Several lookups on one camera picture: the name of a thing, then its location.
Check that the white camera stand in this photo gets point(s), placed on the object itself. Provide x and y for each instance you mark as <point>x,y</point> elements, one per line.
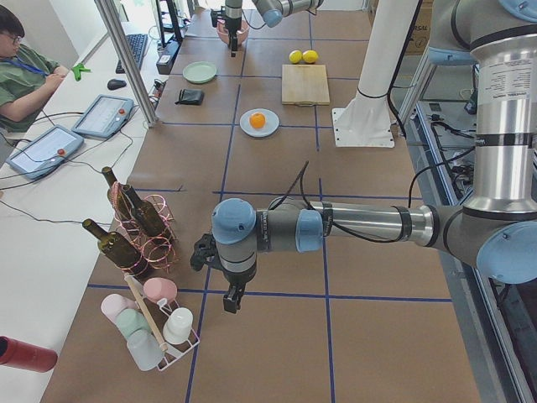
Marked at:
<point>365,121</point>

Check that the black computer mouse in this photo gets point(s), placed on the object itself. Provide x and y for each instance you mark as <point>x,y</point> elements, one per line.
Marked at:
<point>115,84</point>

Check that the front brown wine bottle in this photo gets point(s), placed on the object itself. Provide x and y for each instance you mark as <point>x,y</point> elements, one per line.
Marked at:
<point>120,251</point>

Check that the pale pink cup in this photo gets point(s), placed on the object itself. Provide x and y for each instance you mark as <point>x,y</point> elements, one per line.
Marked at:
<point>113,304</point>

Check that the light blue plate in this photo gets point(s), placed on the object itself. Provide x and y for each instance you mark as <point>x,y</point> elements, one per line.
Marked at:
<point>272,123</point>

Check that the pale green plate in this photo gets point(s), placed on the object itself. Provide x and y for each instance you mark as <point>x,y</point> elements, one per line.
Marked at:
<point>199,72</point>

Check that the folded dark grey cloth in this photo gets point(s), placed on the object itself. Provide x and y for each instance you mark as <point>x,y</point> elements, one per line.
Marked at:
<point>190,97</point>

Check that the teach pendant tablet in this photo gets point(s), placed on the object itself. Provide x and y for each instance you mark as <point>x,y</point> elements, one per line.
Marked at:
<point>104,117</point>
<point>42,155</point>

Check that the pink cup on top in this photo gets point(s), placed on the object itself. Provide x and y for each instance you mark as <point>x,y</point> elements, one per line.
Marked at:
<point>158,288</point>

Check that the pink bowl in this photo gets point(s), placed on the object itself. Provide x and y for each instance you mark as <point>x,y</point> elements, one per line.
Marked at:
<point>242,33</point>

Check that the green plastic clip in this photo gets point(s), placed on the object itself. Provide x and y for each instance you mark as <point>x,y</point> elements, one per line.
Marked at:
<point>78,70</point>

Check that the wooden rack handle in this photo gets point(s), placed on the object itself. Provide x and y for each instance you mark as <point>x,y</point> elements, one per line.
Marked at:
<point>133,286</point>

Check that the upper yellow lemon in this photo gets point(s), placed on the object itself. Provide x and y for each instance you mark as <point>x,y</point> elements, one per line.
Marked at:
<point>295,57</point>

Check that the white cup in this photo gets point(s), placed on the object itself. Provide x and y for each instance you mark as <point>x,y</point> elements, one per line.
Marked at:
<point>177,327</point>

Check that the far teach pendant tablet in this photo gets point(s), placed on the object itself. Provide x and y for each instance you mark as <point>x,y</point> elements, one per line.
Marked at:
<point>104,117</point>

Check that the person in green shirt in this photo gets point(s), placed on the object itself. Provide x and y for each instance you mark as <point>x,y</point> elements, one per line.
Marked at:
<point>28,79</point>

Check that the orange fruit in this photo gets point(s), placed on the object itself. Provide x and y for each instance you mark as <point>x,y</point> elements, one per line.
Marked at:
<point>257,120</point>

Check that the white wire cup rack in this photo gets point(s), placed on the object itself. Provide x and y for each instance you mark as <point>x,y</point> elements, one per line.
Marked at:
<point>175,352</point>

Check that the aluminium frame post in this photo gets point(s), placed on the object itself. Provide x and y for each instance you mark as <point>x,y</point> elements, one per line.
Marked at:
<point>108,12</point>

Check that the light grey cup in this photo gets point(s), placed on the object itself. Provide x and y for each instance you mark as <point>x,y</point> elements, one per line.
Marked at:
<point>145,350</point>

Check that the back brown wine bottle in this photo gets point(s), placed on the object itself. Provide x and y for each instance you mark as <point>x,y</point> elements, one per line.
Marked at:
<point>120,203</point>

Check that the mint green cup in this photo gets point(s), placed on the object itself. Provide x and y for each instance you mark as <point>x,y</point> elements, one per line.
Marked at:
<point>129,321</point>

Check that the near teach pendant tablet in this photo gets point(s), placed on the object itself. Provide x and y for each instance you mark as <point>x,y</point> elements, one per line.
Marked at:
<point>42,155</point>

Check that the wooden cutting board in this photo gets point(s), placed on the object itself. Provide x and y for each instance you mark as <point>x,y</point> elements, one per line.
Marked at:
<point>305,85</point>

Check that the copper wire bottle rack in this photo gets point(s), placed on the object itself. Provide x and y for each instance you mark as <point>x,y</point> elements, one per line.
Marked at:
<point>161,257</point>

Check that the black keyboard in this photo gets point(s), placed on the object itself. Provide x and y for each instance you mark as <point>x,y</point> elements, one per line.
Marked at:
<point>137,44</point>

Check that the red cylinder bottle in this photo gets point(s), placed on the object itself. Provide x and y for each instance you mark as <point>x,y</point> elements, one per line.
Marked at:
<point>22,355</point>

